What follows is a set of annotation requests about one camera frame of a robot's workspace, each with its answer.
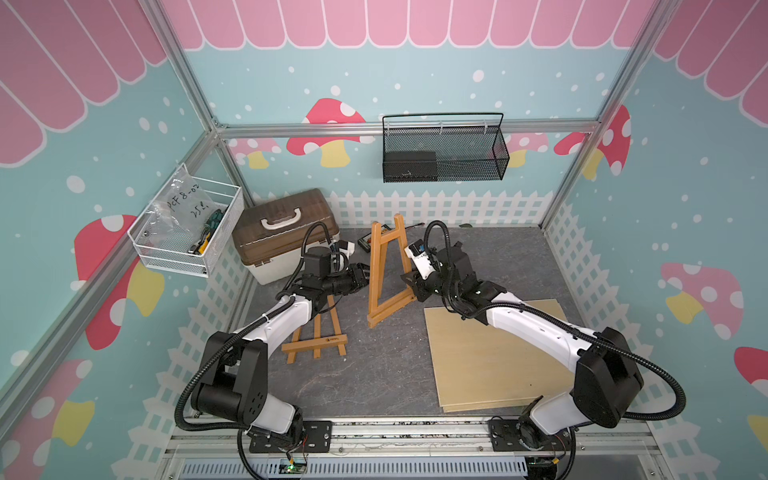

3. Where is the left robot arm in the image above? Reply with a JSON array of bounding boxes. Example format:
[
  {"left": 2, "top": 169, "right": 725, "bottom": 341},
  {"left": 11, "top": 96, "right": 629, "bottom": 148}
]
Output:
[{"left": 174, "top": 221, "right": 369, "bottom": 450}]

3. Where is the brown lid tool box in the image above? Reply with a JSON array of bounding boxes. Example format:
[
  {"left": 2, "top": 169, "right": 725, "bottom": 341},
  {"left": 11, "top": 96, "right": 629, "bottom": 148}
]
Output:
[{"left": 232, "top": 189, "right": 339, "bottom": 285}]

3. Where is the black bit set case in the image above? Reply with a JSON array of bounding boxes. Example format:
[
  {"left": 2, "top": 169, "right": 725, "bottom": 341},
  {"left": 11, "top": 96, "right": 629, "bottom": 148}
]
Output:
[{"left": 357, "top": 232, "right": 372, "bottom": 253}]

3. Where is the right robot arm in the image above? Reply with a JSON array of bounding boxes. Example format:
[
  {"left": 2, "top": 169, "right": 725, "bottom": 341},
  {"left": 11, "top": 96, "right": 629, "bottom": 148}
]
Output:
[{"left": 402, "top": 220, "right": 687, "bottom": 451}]

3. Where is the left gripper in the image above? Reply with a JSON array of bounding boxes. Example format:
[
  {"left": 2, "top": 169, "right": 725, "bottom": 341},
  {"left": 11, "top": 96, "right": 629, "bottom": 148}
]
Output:
[{"left": 322, "top": 262, "right": 382, "bottom": 296}]

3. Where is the clear plastic bag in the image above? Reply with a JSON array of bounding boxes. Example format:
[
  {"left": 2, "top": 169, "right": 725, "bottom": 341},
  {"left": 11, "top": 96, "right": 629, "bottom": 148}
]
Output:
[{"left": 142, "top": 167, "right": 218, "bottom": 251}]

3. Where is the green yellow screwdriver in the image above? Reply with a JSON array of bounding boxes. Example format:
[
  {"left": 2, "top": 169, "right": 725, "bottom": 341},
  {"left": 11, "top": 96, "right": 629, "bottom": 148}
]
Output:
[{"left": 187, "top": 209, "right": 225, "bottom": 255}]

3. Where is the black mesh wall basket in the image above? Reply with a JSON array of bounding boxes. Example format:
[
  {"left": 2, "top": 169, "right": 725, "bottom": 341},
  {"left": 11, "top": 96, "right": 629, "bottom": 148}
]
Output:
[{"left": 381, "top": 112, "right": 510, "bottom": 182}]

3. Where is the black box in basket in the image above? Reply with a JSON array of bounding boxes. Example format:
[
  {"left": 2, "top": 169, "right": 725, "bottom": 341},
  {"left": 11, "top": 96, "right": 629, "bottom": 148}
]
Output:
[{"left": 382, "top": 151, "right": 438, "bottom": 183}]

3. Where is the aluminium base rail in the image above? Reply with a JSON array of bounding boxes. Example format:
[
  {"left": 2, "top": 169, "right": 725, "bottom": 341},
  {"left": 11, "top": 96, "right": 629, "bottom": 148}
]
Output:
[{"left": 154, "top": 416, "right": 673, "bottom": 479}]

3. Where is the white wire wall basket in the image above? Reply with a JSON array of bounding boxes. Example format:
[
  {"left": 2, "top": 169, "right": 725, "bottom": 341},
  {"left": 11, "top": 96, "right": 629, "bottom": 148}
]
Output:
[{"left": 128, "top": 166, "right": 244, "bottom": 278}]

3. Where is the plywood board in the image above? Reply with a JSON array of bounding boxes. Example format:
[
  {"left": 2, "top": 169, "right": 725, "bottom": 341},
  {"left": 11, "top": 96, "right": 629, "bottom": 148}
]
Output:
[
  {"left": 441, "top": 397, "right": 536, "bottom": 413},
  {"left": 424, "top": 307, "right": 574, "bottom": 407}
]

